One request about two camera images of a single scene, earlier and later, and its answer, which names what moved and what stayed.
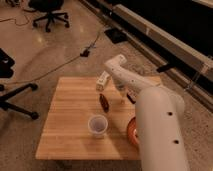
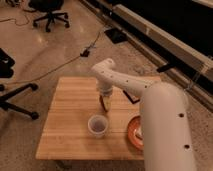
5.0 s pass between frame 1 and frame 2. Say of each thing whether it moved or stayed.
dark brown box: stayed
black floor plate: stayed
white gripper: moved
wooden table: stayed
